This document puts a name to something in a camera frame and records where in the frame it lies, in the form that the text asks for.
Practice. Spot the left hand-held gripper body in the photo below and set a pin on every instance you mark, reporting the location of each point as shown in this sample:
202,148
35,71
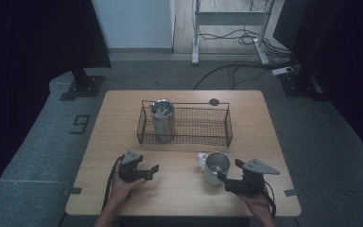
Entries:
130,168

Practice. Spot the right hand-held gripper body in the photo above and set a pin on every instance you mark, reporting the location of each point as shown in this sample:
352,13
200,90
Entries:
252,179

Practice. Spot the white mug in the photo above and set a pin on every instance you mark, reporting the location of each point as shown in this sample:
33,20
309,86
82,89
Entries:
212,167

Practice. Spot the steel tumbler with lid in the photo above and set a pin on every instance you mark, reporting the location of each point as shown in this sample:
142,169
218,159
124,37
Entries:
163,121

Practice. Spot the person's right hand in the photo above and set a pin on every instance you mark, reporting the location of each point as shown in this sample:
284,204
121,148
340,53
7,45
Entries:
256,201

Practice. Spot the person's left hand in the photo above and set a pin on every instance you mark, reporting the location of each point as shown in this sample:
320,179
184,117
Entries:
121,189

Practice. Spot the grey tape strip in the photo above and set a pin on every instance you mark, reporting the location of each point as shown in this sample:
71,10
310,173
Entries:
75,190
290,192

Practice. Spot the round dark table grommet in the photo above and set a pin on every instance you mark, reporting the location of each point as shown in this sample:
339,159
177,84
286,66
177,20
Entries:
214,102

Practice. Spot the black stand base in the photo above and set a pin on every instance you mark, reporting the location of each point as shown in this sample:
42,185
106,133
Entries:
299,86
86,86

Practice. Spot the white power strip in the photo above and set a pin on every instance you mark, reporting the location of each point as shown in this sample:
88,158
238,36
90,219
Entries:
282,71

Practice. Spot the black curtain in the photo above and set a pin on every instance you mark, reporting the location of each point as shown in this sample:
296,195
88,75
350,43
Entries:
343,63
28,63

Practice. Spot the white desk frame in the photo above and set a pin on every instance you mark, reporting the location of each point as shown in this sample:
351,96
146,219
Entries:
230,18

